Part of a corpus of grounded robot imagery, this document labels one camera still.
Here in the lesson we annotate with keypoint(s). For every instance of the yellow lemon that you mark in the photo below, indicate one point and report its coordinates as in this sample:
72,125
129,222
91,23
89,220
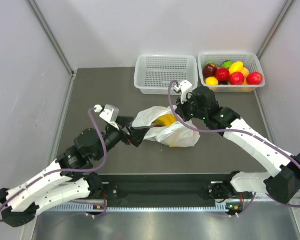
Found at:
211,81

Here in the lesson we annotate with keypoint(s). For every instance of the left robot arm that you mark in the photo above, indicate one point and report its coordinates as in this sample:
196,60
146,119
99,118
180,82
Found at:
71,176

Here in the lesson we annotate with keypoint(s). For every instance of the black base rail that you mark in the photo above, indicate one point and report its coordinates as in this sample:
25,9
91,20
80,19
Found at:
163,190

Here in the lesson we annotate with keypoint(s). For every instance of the red apple middle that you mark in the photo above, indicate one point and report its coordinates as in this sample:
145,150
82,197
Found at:
222,74

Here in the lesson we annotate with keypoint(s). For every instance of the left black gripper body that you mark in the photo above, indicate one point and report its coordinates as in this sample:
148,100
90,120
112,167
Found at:
125,137

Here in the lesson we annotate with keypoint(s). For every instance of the red apple front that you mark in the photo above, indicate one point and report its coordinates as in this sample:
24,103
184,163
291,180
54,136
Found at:
236,78

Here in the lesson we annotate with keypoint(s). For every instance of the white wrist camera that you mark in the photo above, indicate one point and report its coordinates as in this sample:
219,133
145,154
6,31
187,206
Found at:
108,113
184,88

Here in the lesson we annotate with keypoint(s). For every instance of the yellow banana in bag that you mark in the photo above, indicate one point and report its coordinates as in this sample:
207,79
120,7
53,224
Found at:
165,120

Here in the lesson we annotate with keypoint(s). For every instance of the green lime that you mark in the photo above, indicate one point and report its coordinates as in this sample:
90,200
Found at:
227,64

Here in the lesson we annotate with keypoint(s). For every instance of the white basket holding fruit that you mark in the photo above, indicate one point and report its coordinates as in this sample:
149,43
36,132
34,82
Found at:
250,60

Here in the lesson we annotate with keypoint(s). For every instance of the empty white plastic basket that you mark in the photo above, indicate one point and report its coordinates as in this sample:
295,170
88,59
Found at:
154,73

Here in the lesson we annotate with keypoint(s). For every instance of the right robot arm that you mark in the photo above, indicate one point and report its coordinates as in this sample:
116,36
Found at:
281,181

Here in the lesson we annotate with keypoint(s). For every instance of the dark red apple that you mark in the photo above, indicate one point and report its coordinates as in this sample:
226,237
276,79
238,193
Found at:
209,70

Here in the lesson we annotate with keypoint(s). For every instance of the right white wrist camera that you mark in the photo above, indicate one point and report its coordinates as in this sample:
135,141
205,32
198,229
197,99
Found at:
184,88

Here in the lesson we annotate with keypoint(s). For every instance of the yellow mango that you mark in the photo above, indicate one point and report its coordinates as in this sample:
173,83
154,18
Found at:
236,67

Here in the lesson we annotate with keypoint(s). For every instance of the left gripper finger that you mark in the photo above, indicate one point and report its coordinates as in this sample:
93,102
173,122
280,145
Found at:
138,134
124,121

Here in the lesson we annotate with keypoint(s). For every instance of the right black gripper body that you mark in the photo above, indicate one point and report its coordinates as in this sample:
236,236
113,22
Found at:
188,110

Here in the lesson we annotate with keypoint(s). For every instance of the red apple right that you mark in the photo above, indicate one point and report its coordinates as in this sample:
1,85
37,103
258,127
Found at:
254,78

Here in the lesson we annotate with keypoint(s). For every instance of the orange fruit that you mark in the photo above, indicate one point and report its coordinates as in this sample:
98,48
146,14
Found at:
245,72

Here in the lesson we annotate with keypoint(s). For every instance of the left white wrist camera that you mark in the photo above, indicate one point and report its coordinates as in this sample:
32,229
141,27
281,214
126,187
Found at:
108,113

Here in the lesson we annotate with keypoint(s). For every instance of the grey slotted cable duct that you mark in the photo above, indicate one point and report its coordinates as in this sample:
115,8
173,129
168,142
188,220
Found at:
224,207

